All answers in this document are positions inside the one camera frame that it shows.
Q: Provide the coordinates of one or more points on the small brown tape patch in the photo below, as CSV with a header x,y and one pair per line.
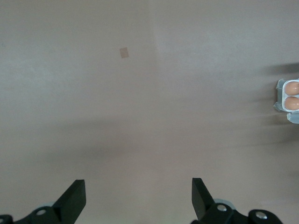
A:
x,y
124,52

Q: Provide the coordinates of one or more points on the brown egg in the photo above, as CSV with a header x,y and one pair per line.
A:
x,y
292,103
292,88

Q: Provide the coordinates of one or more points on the clear plastic egg box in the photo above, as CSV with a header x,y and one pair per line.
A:
x,y
281,93

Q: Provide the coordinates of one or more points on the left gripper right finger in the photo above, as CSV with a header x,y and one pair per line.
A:
x,y
205,207

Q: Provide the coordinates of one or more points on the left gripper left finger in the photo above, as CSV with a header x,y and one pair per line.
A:
x,y
65,205

